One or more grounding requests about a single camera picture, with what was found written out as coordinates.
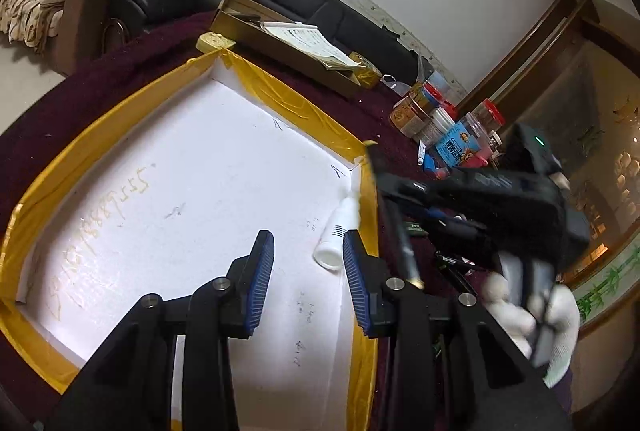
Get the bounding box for white tube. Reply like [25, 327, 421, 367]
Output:
[312, 191, 360, 272]

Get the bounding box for yellow-capped black marker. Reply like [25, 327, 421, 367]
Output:
[363, 140, 424, 290]

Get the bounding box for white gloved right hand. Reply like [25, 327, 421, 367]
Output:
[482, 273, 580, 388]

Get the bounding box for red-lid clear jar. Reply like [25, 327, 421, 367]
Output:
[472, 98, 506, 133]

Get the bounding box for blue stamp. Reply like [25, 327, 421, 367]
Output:
[422, 154, 439, 173]

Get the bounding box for white label jar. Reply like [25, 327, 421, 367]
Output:
[416, 106, 456, 148]

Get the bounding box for white tray with yellow tape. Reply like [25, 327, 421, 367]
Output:
[1, 50, 378, 430]

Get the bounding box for yellow tape roll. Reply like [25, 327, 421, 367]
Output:
[349, 52, 382, 90]

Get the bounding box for papers in box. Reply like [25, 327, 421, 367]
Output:
[260, 21, 356, 71]

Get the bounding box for long cardboard box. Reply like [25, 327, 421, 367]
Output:
[210, 0, 360, 97]

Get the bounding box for black sofa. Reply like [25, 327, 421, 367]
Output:
[106, 0, 419, 84]

